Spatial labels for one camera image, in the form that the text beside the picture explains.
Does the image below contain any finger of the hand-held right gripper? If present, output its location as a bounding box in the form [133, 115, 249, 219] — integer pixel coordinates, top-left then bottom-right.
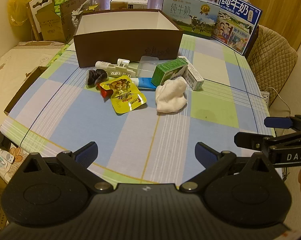
[264, 114, 301, 132]
[234, 131, 274, 153]

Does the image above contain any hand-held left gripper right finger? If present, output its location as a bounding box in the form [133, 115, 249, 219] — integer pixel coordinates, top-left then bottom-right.
[179, 142, 271, 193]

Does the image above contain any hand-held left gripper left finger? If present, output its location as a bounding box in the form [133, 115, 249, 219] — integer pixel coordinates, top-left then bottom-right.
[23, 141, 113, 193]

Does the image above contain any red snack packet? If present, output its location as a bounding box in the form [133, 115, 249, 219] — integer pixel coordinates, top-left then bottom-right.
[97, 82, 113, 101]

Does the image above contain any white sock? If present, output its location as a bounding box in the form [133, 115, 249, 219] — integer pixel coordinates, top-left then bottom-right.
[155, 76, 187, 113]

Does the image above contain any yellow snack packet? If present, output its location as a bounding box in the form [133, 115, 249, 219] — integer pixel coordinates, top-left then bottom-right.
[99, 75, 147, 114]

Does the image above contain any white medicine box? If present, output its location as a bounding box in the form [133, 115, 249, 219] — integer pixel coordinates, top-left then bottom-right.
[178, 56, 204, 91]

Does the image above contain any dark hair scrunchie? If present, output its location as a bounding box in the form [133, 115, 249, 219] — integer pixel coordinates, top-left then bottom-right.
[86, 69, 108, 87]

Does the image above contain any green medicine box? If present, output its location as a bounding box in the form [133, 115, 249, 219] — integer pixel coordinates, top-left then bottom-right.
[150, 58, 188, 87]

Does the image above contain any blue and white tube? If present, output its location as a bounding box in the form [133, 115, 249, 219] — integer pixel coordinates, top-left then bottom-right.
[132, 77, 157, 90]

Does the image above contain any white hair claw clip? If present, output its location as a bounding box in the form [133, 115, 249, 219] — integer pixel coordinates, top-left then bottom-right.
[104, 59, 139, 77]

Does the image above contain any clear plastic case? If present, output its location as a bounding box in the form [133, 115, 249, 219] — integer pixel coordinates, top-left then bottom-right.
[137, 56, 159, 78]

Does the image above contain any brown cardboard box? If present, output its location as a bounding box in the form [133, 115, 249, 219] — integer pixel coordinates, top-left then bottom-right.
[73, 9, 184, 68]

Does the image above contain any checked tablecloth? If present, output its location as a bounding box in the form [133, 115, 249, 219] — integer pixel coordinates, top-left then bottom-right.
[1, 34, 284, 183]

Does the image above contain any quilted brown chair cover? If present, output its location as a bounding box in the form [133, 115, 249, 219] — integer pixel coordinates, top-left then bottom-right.
[247, 25, 298, 103]

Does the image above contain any white remote control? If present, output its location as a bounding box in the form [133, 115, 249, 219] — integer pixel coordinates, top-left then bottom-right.
[0, 151, 16, 167]

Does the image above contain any brown box lid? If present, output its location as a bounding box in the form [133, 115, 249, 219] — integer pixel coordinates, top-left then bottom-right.
[4, 66, 48, 115]

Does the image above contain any green tissue bundle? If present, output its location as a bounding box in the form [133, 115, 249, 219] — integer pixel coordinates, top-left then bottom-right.
[47, 44, 71, 67]

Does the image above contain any dark blue milk carton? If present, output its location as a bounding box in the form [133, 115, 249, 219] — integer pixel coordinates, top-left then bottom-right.
[212, 0, 263, 56]

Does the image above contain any wooden wardrobe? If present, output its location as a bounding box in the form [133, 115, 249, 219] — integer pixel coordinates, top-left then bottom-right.
[248, 0, 301, 53]

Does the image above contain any open brown shipping carton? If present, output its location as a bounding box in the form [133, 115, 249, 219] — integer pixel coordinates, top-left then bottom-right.
[28, 0, 82, 42]

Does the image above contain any trash bin with bag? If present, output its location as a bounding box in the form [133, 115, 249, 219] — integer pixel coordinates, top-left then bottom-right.
[71, 0, 101, 28]

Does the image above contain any light blue milk carton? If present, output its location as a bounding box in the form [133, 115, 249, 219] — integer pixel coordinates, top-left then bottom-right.
[162, 0, 221, 39]

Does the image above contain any stack of green tissue packs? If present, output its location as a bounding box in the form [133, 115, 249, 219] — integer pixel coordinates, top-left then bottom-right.
[53, 0, 77, 15]

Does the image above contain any white and brown carton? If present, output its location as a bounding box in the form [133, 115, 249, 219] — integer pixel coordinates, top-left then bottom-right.
[110, 0, 149, 11]

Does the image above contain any white carved chair back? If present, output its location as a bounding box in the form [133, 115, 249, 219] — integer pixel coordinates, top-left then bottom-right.
[28, 0, 55, 42]

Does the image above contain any yellow plastic bag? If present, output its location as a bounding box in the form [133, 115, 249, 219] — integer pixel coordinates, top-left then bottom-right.
[7, 0, 38, 27]

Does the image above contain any white cable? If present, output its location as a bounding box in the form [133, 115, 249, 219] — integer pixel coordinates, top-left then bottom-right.
[267, 87, 291, 117]

